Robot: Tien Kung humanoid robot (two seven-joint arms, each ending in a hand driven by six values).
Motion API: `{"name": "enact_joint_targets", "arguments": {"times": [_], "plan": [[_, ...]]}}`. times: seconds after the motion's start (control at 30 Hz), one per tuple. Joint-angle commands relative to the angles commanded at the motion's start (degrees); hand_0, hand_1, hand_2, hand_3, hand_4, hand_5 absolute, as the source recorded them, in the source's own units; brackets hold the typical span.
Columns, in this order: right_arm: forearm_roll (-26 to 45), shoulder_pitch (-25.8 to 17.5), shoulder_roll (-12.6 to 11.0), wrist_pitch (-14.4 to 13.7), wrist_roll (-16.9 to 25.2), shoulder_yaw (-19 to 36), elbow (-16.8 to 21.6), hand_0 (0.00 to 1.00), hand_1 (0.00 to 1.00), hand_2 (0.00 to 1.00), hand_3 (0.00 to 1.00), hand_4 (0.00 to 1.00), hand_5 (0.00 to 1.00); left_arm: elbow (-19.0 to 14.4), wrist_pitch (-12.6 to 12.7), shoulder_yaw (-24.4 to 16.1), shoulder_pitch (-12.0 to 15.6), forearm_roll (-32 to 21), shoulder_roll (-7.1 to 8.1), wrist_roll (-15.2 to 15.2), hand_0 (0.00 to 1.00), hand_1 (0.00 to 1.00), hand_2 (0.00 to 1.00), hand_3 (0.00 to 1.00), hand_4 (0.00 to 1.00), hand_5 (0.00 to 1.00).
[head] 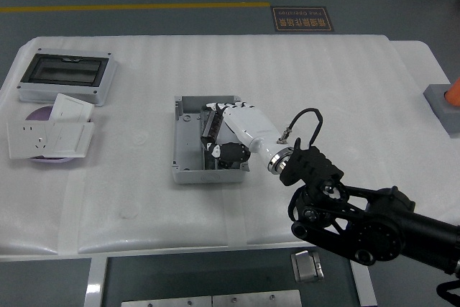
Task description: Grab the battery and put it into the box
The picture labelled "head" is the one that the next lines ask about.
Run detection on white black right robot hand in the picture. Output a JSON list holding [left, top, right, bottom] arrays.
[[200, 101, 289, 171]]

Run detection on open grey junction box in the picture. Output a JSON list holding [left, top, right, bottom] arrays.
[[171, 94, 251, 185]]

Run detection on grey box with dark lid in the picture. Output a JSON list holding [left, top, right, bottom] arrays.
[[17, 47, 119, 108]]

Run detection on white foam mat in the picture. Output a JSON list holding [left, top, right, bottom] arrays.
[[0, 35, 454, 256]]

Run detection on black floor sign orange text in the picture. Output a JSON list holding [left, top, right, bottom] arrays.
[[270, 6, 336, 33]]

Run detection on grey metal plate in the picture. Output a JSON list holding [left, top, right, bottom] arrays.
[[211, 289, 303, 307], [121, 295, 213, 307]]

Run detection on grey square base block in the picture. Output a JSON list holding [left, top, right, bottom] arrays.
[[423, 83, 460, 138]]

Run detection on purple round plate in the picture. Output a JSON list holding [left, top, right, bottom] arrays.
[[25, 105, 73, 165]]

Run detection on orange cone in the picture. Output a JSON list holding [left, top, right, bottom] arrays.
[[444, 77, 460, 108]]

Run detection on silver metal bracket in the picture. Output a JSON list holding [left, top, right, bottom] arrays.
[[290, 249, 325, 283]]

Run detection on white wall switch panel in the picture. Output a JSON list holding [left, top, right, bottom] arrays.
[[48, 93, 96, 123], [45, 121, 96, 159]]

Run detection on white table frame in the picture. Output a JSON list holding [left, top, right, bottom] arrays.
[[85, 244, 379, 307]]

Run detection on white wall socket panel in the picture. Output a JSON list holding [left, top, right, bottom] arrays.
[[6, 121, 55, 160]]

